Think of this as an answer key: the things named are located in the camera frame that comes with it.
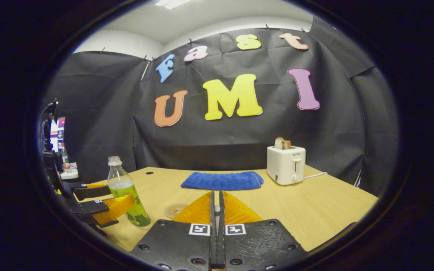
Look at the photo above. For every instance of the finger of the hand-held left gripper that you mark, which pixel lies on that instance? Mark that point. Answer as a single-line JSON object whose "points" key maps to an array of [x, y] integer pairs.
{"points": [[113, 209], [92, 192]]}

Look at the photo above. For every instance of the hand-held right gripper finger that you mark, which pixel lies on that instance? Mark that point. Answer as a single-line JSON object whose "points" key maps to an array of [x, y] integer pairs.
{"points": [[222, 241], [213, 241]]}

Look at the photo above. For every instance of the green label water bottle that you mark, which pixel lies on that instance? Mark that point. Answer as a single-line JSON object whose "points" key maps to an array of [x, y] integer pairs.
{"points": [[121, 184]]}

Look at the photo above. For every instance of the white teacup lid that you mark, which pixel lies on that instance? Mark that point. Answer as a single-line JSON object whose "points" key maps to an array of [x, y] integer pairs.
{"points": [[217, 209]]}

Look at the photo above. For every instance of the round tan coaster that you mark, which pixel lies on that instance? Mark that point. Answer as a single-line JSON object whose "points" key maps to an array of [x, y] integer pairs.
{"points": [[173, 210]]}

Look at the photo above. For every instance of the red label plastic bottle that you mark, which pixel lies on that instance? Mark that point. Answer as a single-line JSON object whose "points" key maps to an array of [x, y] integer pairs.
{"points": [[65, 158]]}

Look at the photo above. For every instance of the white flat object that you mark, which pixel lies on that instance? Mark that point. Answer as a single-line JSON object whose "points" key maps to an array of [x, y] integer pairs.
{"points": [[70, 174]]}

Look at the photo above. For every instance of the computer monitor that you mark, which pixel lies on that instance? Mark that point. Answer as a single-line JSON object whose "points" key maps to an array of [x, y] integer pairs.
{"points": [[58, 131]]}

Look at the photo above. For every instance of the blue folded towel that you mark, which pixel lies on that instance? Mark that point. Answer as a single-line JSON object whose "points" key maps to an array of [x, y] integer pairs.
{"points": [[222, 181]]}

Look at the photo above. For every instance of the white toaster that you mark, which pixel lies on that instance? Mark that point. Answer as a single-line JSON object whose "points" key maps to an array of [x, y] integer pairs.
{"points": [[285, 165]]}

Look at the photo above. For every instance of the toast slice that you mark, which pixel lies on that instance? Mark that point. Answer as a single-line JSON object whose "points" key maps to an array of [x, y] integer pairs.
{"points": [[281, 143]]}

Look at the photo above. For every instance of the black backdrop cloth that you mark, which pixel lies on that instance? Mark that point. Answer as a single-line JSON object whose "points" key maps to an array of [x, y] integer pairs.
{"points": [[315, 131]]}

